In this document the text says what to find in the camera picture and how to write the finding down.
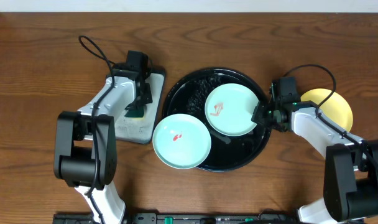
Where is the black round tray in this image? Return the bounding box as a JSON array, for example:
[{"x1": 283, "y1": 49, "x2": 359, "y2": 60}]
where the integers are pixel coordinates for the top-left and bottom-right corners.
[{"x1": 162, "y1": 68, "x2": 271, "y2": 172}]

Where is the yellow plate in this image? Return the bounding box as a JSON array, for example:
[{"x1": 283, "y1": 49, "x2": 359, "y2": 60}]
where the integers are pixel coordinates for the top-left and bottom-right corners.
[{"x1": 301, "y1": 88, "x2": 353, "y2": 132}]

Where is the green yellow sponge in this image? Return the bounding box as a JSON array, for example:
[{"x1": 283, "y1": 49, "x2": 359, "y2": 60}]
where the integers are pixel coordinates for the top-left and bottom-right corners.
[{"x1": 124, "y1": 106, "x2": 145, "y2": 118}]

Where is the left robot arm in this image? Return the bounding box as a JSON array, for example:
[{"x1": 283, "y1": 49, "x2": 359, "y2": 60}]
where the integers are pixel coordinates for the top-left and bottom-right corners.
[{"x1": 54, "y1": 50, "x2": 153, "y2": 223}]

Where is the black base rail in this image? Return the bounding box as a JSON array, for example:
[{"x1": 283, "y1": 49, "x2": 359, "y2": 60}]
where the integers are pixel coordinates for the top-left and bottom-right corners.
[{"x1": 52, "y1": 208, "x2": 302, "y2": 224}]

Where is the light green plate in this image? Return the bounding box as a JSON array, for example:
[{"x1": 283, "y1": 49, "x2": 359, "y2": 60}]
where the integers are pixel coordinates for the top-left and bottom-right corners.
[
  {"x1": 205, "y1": 83, "x2": 259, "y2": 137},
  {"x1": 152, "y1": 114, "x2": 211, "y2": 169}
]

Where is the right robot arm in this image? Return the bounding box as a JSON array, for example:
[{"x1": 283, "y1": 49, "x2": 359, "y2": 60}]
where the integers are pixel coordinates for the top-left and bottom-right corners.
[{"x1": 252, "y1": 77, "x2": 378, "y2": 223}]

